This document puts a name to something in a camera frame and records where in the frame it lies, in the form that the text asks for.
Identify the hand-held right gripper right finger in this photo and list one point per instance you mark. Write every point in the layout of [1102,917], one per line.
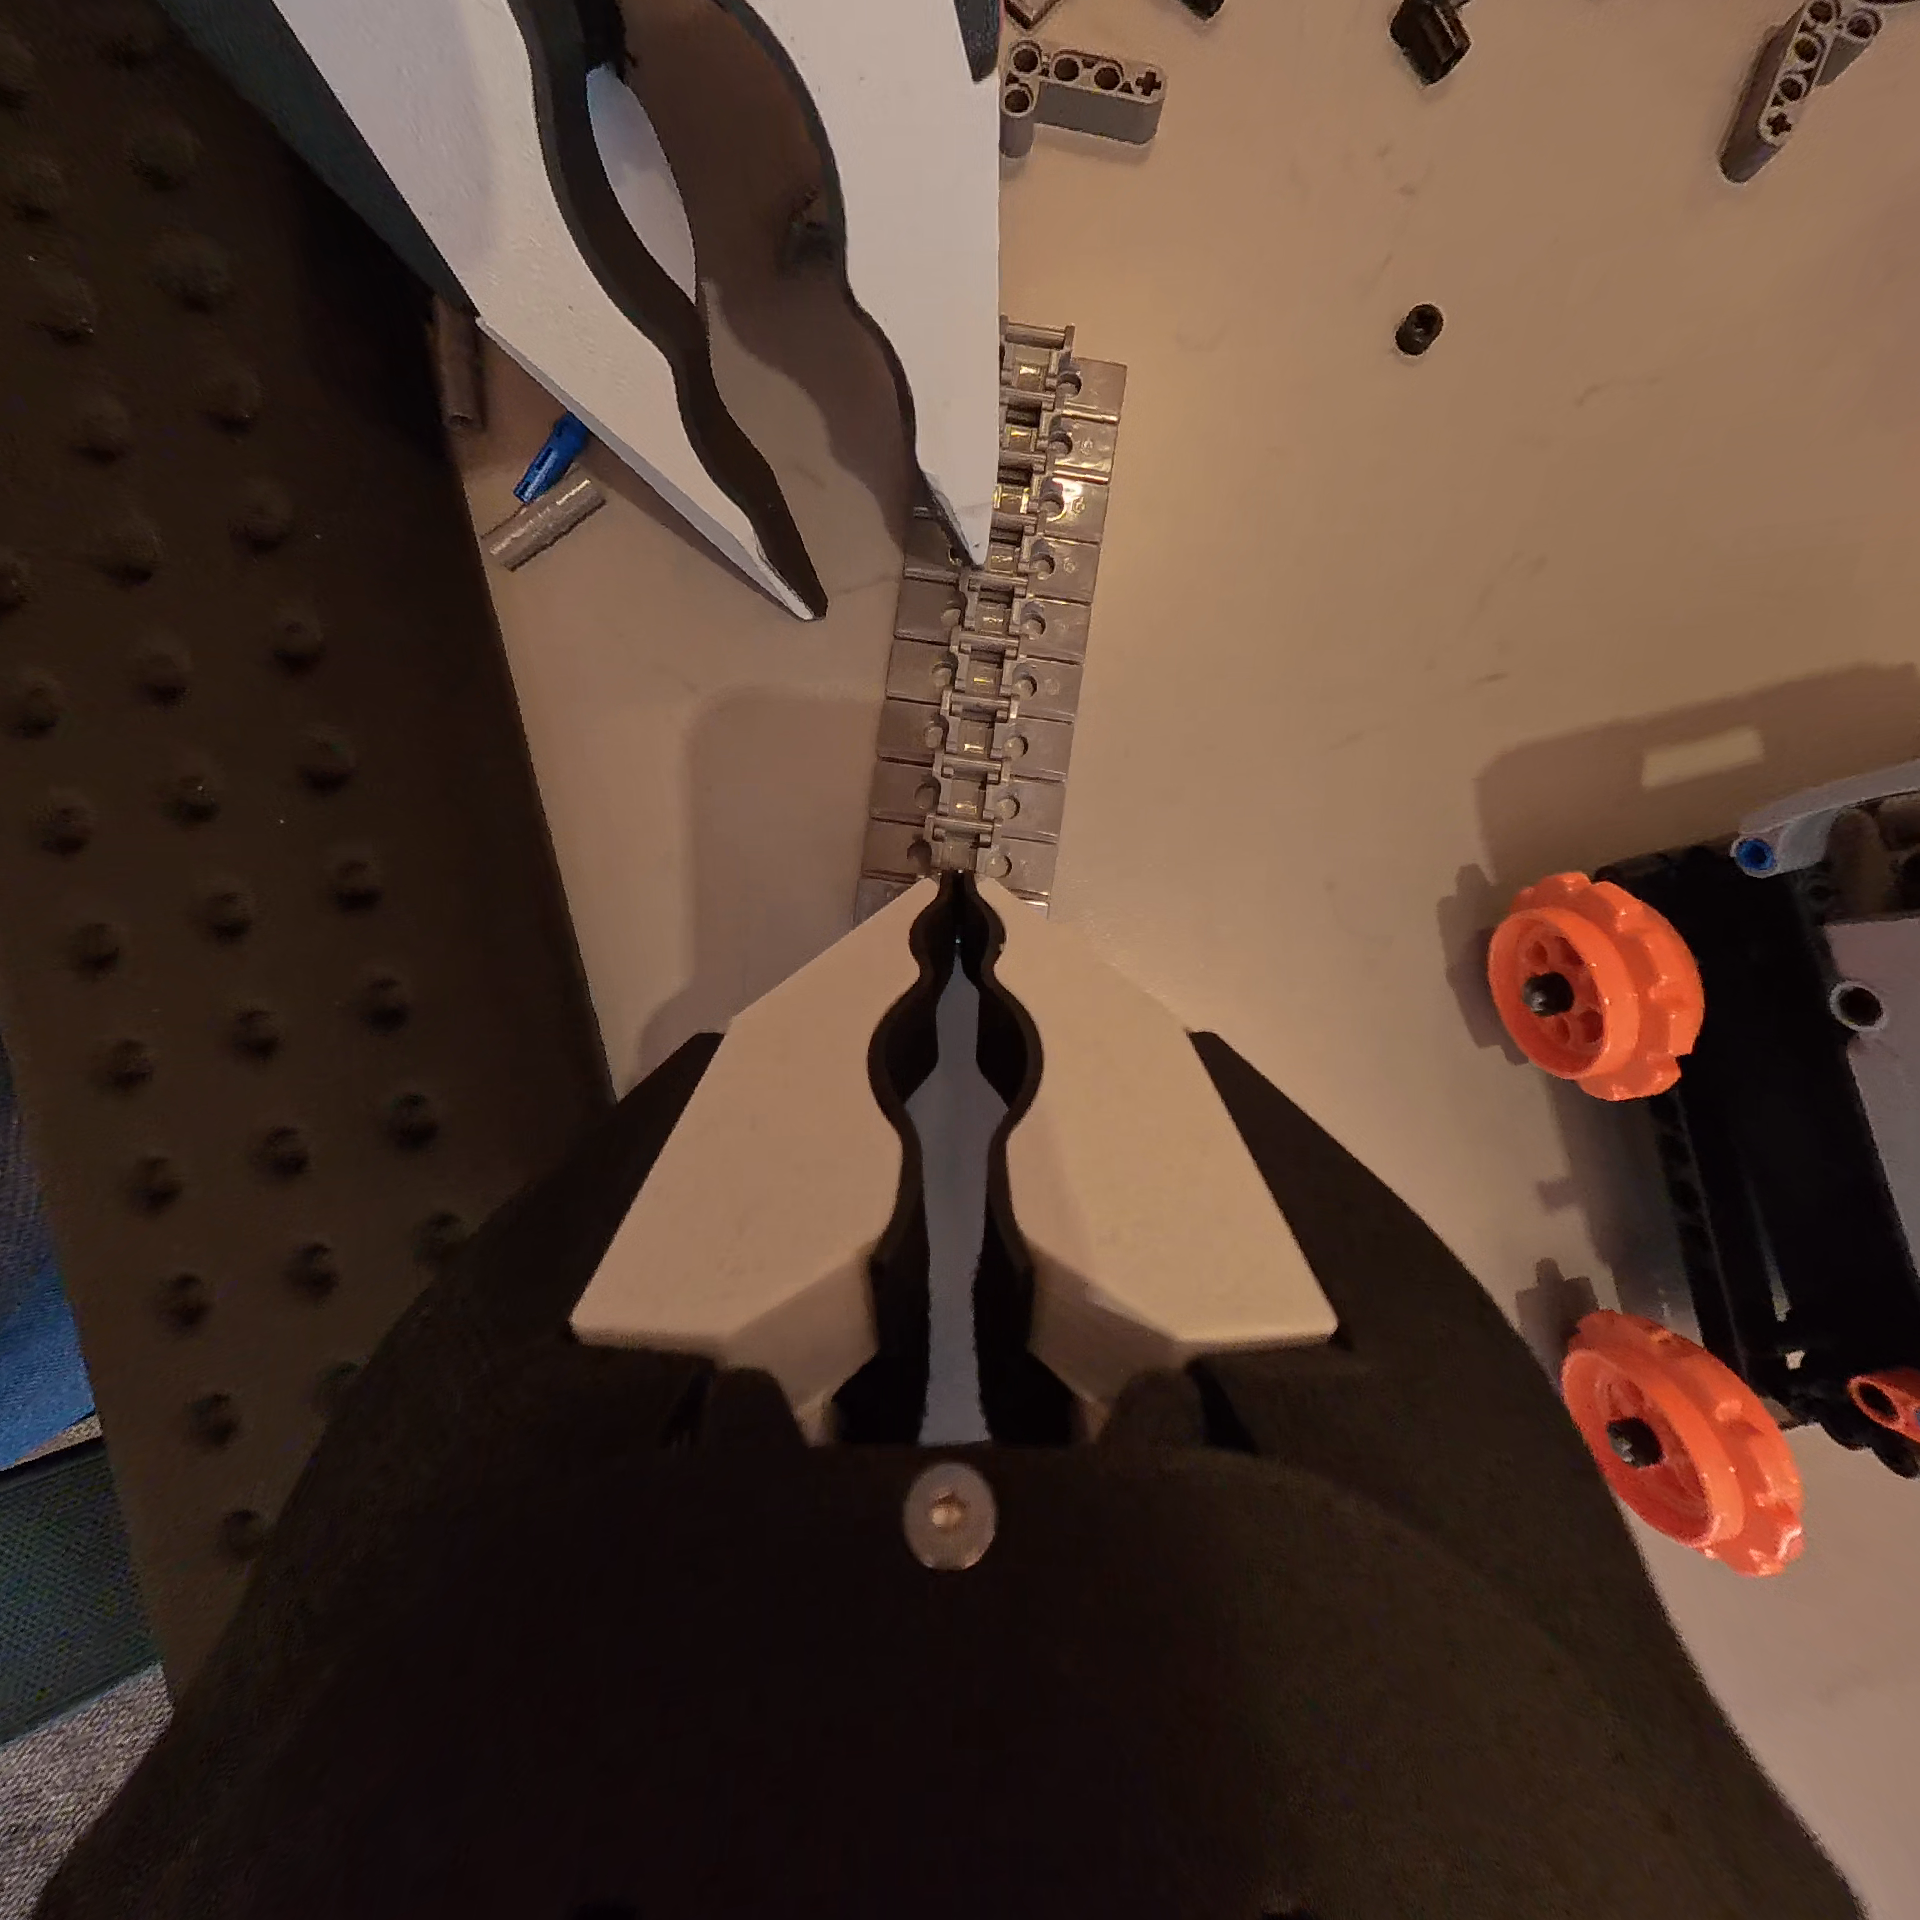
[1172,1201]

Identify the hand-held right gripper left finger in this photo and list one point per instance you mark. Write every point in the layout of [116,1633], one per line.
[750,1201]

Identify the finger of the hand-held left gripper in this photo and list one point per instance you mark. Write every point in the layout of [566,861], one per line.
[452,149]
[931,226]

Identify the grey clip plate assembly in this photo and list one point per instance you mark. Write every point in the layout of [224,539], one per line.
[1037,630]

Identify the grey perforated beam assembly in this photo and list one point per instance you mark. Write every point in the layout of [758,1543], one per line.
[1079,91]

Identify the grey tube with black axle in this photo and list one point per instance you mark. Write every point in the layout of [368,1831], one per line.
[459,369]

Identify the blue plastic pin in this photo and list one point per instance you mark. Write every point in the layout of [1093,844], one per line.
[548,458]

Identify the grey tube connector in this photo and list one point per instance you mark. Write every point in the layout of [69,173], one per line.
[542,525]

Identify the black toy car orange wheels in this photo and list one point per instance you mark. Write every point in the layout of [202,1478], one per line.
[1599,990]

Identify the black and grey connector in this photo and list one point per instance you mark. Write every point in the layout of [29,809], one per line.
[1434,30]

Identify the black dimpled foam pad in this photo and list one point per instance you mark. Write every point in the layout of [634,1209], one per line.
[270,902]

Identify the person's leg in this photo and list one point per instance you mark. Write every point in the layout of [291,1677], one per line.
[37,1277]

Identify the dark green cloth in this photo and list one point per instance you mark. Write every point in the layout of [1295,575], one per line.
[67,1589]

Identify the grey angled holed beam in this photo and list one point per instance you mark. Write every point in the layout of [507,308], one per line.
[1794,84]

